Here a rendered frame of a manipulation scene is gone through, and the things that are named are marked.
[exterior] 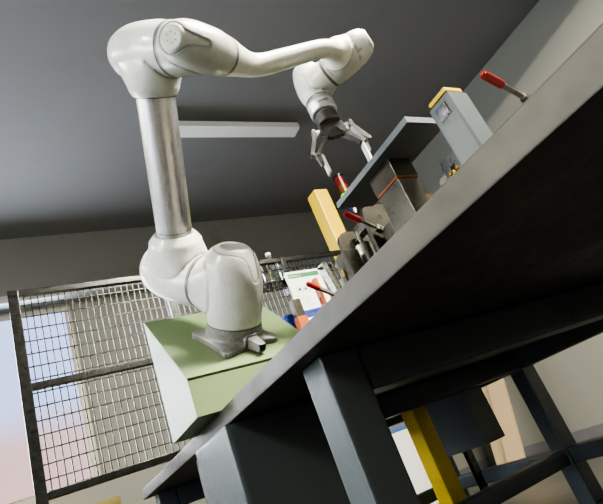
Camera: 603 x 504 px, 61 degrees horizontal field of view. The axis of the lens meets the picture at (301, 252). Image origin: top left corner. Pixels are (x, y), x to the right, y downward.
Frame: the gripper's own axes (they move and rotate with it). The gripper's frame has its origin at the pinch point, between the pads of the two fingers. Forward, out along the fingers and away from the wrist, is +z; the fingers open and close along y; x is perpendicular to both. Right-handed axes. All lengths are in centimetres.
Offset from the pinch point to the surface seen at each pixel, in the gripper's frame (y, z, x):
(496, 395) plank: 129, 72, 284
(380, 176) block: 1.9, 14.0, -12.8
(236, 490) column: -59, 74, -3
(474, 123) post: 16.9, 22.2, -38.5
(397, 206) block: 2.3, 24.1, -12.8
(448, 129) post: 12.7, 19.7, -35.2
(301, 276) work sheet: -8, -15, 119
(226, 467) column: -60, 69, -1
